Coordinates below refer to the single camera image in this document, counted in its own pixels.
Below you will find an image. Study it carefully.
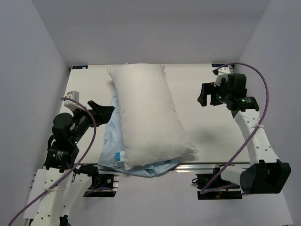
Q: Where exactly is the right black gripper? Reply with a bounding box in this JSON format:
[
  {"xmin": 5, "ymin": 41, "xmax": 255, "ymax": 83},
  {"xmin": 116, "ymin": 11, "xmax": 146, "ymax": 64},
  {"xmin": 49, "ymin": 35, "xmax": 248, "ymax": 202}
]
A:
[{"xmin": 198, "ymin": 80, "xmax": 232, "ymax": 106}]

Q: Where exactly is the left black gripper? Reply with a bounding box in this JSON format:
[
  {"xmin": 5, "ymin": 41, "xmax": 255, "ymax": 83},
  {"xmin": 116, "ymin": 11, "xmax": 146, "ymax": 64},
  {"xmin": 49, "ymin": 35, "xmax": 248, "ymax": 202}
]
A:
[{"xmin": 70, "ymin": 100, "xmax": 114, "ymax": 144}]

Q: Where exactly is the light blue pillowcase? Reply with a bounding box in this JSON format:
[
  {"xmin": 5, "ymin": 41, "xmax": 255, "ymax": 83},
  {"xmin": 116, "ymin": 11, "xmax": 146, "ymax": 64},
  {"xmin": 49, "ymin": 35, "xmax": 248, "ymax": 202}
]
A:
[{"xmin": 98, "ymin": 91, "xmax": 180, "ymax": 178}]

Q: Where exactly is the white pillow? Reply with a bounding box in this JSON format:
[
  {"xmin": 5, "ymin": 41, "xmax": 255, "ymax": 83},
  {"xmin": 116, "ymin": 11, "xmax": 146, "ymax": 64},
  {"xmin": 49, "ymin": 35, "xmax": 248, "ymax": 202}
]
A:
[{"xmin": 108, "ymin": 64, "xmax": 198, "ymax": 170}]

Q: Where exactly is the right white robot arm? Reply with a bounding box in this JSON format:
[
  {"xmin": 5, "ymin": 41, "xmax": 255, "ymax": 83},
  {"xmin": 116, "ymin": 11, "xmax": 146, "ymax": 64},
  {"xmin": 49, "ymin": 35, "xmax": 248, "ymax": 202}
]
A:
[{"xmin": 198, "ymin": 73, "xmax": 291, "ymax": 194}]

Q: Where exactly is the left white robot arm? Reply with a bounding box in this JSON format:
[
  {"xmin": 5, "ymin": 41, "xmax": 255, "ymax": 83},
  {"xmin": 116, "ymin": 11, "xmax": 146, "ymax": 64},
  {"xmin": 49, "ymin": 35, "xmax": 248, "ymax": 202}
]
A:
[{"xmin": 32, "ymin": 100, "xmax": 115, "ymax": 226}]

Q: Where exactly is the right blue table label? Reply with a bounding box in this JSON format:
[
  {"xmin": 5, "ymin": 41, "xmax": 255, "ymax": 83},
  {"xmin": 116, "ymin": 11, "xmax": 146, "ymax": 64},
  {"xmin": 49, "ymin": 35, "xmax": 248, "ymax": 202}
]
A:
[{"xmin": 211, "ymin": 63, "xmax": 225, "ymax": 68}]

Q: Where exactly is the blue table label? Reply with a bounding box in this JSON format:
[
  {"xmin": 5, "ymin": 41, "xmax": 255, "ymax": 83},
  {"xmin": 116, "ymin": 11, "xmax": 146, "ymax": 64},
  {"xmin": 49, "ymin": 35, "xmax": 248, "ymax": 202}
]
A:
[
  {"xmin": 211, "ymin": 63, "xmax": 225, "ymax": 68},
  {"xmin": 72, "ymin": 65, "xmax": 88, "ymax": 70}
]

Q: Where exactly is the left blue table label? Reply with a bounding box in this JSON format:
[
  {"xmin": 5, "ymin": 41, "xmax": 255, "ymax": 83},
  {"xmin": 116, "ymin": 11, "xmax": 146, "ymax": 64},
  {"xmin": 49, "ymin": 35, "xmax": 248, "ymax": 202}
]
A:
[{"xmin": 72, "ymin": 65, "xmax": 88, "ymax": 70}]

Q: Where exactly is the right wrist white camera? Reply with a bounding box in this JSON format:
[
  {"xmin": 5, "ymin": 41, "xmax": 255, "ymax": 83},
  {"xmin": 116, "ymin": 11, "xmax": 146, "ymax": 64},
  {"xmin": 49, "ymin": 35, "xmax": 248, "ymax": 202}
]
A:
[{"xmin": 213, "ymin": 67, "xmax": 230, "ymax": 87}]

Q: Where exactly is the wrist white camera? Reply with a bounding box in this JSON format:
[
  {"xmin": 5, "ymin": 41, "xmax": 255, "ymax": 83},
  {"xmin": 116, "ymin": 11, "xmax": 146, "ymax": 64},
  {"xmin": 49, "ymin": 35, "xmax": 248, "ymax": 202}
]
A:
[
  {"xmin": 63, "ymin": 91, "xmax": 82, "ymax": 111},
  {"xmin": 213, "ymin": 67, "xmax": 230, "ymax": 87}
]

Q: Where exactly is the right aluminium side rail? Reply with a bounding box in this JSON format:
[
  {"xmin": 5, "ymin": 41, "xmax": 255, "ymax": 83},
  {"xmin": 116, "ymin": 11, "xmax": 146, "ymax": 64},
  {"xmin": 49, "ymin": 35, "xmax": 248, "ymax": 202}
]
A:
[{"xmin": 228, "ymin": 65, "xmax": 235, "ymax": 73}]

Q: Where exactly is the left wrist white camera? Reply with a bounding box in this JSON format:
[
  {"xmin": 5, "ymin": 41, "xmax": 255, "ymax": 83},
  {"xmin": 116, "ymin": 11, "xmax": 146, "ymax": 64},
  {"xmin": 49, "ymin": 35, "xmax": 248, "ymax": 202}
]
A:
[{"xmin": 63, "ymin": 91, "xmax": 82, "ymax": 111}]

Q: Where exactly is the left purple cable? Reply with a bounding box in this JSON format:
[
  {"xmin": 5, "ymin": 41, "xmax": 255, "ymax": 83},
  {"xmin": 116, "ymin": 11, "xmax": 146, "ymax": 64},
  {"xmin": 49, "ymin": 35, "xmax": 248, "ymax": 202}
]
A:
[{"xmin": 7, "ymin": 96, "xmax": 97, "ymax": 226}]

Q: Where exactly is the purple cable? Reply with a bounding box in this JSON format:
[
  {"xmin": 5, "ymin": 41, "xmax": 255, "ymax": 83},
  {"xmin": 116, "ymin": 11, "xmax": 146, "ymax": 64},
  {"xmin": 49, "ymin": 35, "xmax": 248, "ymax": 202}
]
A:
[
  {"xmin": 7, "ymin": 96, "xmax": 97, "ymax": 226},
  {"xmin": 200, "ymin": 62, "xmax": 269, "ymax": 195}
]

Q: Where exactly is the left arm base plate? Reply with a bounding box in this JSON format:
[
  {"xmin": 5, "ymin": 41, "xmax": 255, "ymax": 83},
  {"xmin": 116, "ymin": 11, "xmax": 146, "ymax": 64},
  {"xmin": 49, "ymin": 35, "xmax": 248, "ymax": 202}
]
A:
[{"xmin": 84, "ymin": 171, "xmax": 119, "ymax": 198}]

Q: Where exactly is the aluminium front rail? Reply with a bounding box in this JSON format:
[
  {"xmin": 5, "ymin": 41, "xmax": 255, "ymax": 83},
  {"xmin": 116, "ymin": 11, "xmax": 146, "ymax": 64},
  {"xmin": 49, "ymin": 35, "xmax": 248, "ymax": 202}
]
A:
[{"xmin": 97, "ymin": 162, "xmax": 250, "ymax": 175}]

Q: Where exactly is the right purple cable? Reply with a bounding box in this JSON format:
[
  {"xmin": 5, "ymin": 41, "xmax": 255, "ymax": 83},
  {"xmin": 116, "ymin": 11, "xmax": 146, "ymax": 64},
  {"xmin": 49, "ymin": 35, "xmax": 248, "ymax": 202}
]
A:
[{"xmin": 200, "ymin": 62, "xmax": 269, "ymax": 195}]

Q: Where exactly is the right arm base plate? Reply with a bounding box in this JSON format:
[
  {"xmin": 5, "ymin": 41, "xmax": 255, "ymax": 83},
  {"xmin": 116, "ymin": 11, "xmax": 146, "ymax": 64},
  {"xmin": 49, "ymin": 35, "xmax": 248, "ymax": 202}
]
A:
[{"xmin": 191, "ymin": 167, "xmax": 243, "ymax": 200}]

